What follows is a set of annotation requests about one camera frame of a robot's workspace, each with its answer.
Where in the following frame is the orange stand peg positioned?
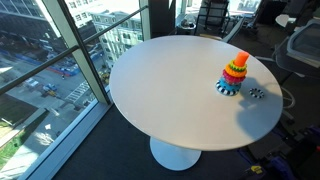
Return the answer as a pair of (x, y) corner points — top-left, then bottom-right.
(233, 50), (251, 68)

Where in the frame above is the grey window mullion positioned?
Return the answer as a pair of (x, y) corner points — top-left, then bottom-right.
(138, 0), (152, 42)
(42, 0), (111, 105)

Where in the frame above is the grey slanted chair back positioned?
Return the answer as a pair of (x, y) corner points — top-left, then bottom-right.
(221, 16), (246, 44)

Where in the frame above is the yellow black tag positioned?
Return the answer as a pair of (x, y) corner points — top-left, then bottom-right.
(250, 164), (265, 175)

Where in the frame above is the small white round table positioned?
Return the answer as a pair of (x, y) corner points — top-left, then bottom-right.
(274, 13), (298, 29)

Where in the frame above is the blue purple tool pile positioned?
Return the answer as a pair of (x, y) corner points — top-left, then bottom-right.
(269, 124), (320, 180)

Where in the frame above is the white table pedestal base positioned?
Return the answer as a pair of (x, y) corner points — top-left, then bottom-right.
(149, 136), (203, 172)

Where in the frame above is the blue toy ring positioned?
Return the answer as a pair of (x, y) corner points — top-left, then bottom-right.
(218, 77), (242, 92)

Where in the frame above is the red toy ring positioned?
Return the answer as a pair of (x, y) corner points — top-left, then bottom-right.
(221, 69), (247, 85)

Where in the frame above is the orange toy ring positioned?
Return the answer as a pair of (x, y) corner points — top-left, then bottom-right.
(224, 64), (248, 79)

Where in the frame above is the black frame chair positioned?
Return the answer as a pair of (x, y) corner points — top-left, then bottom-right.
(194, 0), (232, 38)

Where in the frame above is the small black white striped ring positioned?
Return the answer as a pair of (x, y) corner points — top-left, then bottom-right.
(248, 87), (265, 100)

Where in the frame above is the dark window rail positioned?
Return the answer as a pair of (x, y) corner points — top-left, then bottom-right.
(0, 4), (150, 96)

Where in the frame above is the white floor cable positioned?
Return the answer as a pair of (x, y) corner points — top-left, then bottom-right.
(281, 86), (298, 118)

